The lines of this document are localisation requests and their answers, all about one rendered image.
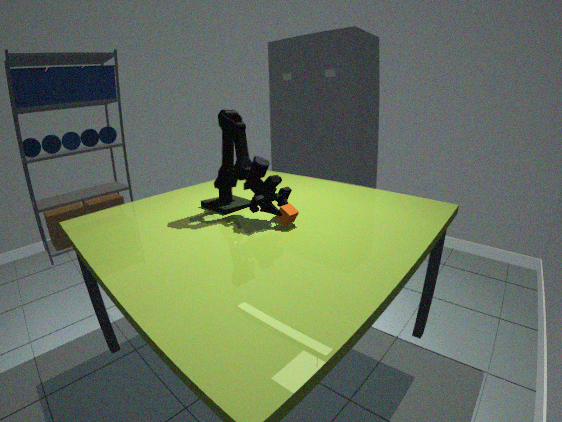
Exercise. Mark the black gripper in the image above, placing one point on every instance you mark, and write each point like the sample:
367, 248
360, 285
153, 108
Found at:
265, 200

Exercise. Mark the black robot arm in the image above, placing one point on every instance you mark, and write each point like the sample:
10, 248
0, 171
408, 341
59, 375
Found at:
233, 133

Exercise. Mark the orange block with dark blue square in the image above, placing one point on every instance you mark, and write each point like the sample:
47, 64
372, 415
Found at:
289, 214

